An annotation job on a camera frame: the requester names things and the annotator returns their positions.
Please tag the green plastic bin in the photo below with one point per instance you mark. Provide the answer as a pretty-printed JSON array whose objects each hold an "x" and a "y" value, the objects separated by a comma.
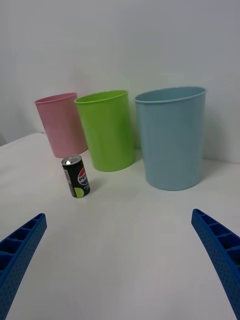
[{"x": 107, "y": 132}]

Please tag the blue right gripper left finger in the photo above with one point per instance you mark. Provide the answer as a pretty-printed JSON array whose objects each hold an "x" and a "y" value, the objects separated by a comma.
[{"x": 17, "y": 260}]

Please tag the black drink can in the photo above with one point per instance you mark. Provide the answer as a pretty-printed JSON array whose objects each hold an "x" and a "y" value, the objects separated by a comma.
[{"x": 76, "y": 177}]

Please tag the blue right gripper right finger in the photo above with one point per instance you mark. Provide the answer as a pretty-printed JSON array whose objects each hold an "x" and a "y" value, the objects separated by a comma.
[{"x": 225, "y": 260}]

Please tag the pale blue plastic bin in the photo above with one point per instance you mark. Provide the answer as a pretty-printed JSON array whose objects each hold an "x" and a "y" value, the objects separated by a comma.
[{"x": 172, "y": 142}]

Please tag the pink plastic bin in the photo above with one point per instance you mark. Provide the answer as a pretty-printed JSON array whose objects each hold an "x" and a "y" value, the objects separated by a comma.
[{"x": 60, "y": 125}]

